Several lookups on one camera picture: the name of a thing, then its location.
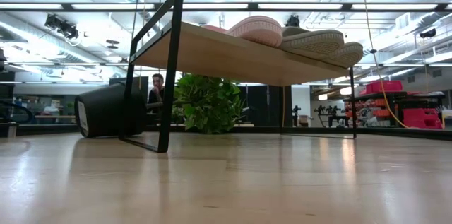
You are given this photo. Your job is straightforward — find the grey slide sandal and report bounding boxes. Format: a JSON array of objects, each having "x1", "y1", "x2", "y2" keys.
[
  {"x1": 317, "y1": 41, "x2": 364, "y2": 69},
  {"x1": 280, "y1": 26, "x2": 345, "y2": 58}
]

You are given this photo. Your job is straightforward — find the pink slide sandal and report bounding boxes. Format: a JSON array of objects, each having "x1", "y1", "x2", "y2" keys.
[{"x1": 201, "y1": 15, "x2": 284, "y2": 49}]

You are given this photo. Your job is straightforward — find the wooden shelf black metal frame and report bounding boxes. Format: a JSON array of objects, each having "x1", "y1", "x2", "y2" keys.
[{"x1": 118, "y1": 0, "x2": 357, "y2": 154}]

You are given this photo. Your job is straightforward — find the black ceiling device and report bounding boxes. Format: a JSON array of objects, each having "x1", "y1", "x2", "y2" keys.
[{"x1": 286, "y1": 14, "x2": 301, "y2": 28}]

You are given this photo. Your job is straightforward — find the black overhead rig bar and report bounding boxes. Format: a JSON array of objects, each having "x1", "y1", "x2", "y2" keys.
[{"x1": 0, "y1": 2, "x2": 452, "y2": 13}]

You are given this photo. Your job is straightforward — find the person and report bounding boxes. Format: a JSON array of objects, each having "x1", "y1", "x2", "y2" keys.
[{"x1": 146, "y1": 73, "x2": 165, "y2": 105}]

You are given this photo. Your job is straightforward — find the black ceiling track lights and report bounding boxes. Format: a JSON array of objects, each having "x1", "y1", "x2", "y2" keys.
[{"x1": 44, "y1": 13, "x2": 81, "y2": 40}]

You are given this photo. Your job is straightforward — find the green plant in black pot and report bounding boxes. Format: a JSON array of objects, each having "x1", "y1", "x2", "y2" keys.
[{"x1": 73, "y1": 73, "x2": 247, "y2": 139}]

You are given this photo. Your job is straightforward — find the black pillar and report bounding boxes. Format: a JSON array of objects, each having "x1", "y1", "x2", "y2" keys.
[{"x1": 278, "y1": 84, "x2": 294, "y2": 129}]

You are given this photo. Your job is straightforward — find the black partition panel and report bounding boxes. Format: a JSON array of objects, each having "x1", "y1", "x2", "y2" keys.
[{"x1": 245, "y1": 85, "x2": 280, "y2": 128}]

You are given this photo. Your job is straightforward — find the small black ceiling fixture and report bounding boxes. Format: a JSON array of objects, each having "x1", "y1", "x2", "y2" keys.
[{"x1": 419, "y1": 28, "x2": 437, "y2": 40}]

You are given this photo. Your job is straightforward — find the red storage bin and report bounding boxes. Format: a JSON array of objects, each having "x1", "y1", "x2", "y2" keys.
[
  {"x1": 402, "y1": 107, "x2": 444, "y2": 130},
  {"x1": 365, "y1": 80, "x2": 403, "y2": 95}
]

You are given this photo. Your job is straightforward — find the small robot arms stand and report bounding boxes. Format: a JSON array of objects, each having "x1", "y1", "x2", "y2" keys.
[{"x1": 313, "y1": 105, "x2": 344, "y2": 129}]

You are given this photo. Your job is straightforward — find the black storage rack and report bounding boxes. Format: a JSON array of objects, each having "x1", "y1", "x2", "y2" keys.
[{"x1": 345, "y1": 91, "x2": 446, "y2": 129}]

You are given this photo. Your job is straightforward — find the yellow hanging cable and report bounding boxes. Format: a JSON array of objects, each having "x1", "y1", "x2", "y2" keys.
[{"x1": 359, "y1": 0, "x2": 410, "y2": 129}]

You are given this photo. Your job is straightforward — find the black aluminium table frame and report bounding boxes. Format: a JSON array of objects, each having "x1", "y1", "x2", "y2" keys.
[{"x1": 0, "y1": 124, "x2": 452, "y2": 143}]

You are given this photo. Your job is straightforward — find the black curved cable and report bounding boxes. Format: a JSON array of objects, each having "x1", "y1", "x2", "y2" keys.
[{"x1": 0, "y1": 99, "x2": 35, "y2": 125}]

